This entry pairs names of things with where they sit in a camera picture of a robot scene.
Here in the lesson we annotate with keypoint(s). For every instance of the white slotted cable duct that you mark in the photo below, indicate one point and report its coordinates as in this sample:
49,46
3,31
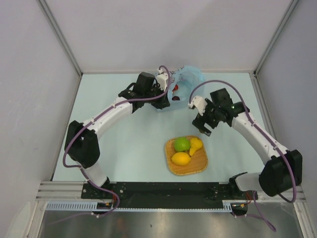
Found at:
78,206

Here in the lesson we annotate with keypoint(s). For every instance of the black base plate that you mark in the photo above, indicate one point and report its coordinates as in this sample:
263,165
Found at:
171,195

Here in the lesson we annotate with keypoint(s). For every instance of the woven bamboo tray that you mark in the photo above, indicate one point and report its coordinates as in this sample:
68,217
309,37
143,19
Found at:
199,161

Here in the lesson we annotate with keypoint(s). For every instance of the green fake lime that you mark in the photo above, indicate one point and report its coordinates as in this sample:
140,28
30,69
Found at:
181,144

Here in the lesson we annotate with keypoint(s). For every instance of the red cherry tomato bunch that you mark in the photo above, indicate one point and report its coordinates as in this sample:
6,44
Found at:
175,88

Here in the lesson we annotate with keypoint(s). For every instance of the yellow fake lemon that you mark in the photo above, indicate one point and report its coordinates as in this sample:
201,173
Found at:
181,158
195,144

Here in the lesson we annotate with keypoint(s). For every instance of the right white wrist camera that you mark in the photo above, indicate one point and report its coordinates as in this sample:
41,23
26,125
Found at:
198,103

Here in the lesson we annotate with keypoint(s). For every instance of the light blue plastic bag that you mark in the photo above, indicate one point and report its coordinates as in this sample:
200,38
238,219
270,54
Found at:
187,78

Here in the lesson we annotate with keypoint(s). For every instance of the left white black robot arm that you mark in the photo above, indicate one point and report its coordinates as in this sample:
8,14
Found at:
82,139

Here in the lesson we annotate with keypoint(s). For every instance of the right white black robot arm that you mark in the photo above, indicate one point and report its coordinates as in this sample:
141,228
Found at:
282,167

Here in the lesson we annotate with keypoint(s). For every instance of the dark red fake plum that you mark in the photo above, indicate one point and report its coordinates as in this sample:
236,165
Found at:
175,98

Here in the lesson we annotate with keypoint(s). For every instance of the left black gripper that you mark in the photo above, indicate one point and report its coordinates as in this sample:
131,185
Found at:
163,102

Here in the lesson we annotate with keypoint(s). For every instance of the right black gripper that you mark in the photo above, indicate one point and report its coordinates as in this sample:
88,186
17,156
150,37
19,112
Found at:
210,106

